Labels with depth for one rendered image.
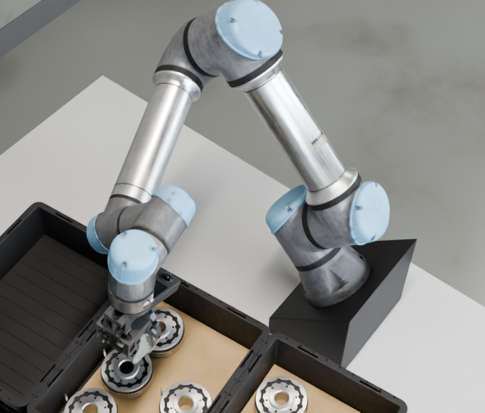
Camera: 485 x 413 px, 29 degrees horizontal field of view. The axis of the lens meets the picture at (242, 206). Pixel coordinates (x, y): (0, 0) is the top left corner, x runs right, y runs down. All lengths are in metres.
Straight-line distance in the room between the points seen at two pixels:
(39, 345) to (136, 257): 0.59
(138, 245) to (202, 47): 0.43
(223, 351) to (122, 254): 0.56
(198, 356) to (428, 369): 0.52
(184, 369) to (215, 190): 0.59
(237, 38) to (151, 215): 0.36
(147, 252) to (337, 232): 0.50
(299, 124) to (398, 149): 1.72
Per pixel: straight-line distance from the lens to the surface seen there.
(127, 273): 1.46
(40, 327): 2.02
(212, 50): 1.71
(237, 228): 2.29
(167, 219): 1.52
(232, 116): 3.50
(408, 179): 3.36
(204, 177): 2.39
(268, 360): 1.89
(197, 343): 1.96
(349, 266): 1.96
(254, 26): 1.69
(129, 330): 1.63
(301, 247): 1.92
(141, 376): 1.90
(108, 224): 1.62
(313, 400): 1.91
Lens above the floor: 2.53
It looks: 52 degrees down
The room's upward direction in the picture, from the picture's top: 2 degrees clockwise
